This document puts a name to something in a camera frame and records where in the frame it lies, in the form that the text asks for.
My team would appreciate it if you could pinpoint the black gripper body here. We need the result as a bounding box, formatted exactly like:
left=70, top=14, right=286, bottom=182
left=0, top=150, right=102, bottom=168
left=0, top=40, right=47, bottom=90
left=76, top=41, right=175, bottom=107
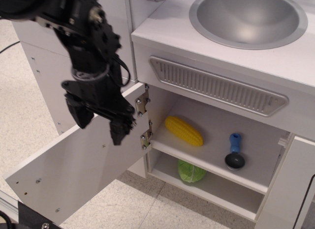
left=62, top=78, right=135, bottom=120

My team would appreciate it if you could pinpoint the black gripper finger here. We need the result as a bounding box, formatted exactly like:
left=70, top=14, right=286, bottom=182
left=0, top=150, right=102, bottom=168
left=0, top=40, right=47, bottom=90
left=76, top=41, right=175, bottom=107
left=110, top=118, right=136, bottom=145
left=65, top=93, right=94, bottom=129

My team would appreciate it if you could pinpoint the white cabinet door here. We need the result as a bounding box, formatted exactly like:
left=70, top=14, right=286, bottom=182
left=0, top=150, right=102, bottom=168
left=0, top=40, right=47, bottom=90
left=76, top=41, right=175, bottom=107
left=3, top=83, right=150, bottom=224

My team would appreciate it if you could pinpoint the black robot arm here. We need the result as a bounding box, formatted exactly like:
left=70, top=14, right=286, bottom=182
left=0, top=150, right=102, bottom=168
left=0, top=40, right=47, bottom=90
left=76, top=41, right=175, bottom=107
left=0, top=0, right=135, bottom=145

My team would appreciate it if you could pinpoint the white toy kitchen cabinet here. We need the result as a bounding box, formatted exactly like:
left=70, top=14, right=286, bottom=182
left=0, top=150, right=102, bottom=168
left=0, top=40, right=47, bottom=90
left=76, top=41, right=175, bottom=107
left=14, top=0, right=315, bottom=229

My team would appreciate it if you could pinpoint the lower metal door hinge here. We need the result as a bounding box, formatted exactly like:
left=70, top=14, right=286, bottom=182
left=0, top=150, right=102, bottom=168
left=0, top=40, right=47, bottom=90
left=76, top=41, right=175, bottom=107
left=140, top=120, right=153, bottom=150

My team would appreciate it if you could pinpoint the metal door hinge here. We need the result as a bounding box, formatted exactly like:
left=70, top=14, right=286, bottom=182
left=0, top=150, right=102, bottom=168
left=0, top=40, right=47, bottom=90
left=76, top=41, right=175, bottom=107
left=140, top=120, right=153, bottom=150
left=135, top=84, right=151, bottom=117

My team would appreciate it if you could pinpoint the upper metal door hinge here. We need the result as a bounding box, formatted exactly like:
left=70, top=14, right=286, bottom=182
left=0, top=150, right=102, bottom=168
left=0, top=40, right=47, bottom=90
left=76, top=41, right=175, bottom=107
left=135, top=84, right=151, bottom=117

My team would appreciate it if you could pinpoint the yellow toy corn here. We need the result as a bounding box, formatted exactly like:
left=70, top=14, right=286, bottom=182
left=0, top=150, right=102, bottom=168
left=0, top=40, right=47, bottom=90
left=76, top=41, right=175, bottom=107
left=164, top=116, right=204, bottom=146

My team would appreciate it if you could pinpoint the grey vent panel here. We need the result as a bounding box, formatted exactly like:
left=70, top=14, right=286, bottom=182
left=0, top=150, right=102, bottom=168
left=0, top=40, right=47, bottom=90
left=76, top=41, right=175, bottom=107
left=149, top=56, right=289, bottom=117

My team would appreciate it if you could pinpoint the green toy cabbage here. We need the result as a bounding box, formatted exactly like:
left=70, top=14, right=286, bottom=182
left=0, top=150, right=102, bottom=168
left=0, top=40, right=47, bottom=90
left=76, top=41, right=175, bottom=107
left=178, top=160, right=207, bottom=183

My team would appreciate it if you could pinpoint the silver sink bowl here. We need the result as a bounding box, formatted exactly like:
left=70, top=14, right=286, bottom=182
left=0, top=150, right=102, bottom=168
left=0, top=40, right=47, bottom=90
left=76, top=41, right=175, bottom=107
left=189, top=0, right=308, bottom=50

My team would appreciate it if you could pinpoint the black cable on floor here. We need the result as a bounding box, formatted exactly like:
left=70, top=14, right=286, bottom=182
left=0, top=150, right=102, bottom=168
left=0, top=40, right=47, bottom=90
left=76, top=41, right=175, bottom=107
left=0, top=41, right=21, bottom=54

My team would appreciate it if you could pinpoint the aluminium extrusion rail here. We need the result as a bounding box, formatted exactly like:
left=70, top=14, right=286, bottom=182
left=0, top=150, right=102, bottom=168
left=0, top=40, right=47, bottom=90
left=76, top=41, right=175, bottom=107
left=0, top=191, right=19, bottom=223

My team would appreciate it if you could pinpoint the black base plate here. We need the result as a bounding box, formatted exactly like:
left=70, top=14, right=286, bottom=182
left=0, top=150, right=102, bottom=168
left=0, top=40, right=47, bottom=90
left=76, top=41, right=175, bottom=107
left=16, top=201, right=62, bottom=229

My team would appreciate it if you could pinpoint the blue handled toy ladle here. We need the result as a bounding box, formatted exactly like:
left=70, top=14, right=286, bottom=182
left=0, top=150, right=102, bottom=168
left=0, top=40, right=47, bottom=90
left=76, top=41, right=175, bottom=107
left=224, top=133, right=246, bottom=171

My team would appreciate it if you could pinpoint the black braided cable bottom left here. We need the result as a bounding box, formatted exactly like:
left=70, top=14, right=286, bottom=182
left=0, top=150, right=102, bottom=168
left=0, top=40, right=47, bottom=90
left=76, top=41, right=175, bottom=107
left=0, top=209, right=15, bottom=229

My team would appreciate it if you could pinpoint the black cable right edge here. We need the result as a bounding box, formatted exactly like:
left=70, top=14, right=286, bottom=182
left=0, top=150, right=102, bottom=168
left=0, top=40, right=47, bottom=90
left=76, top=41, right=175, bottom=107
left=292, top=173, right=315, bottom=229

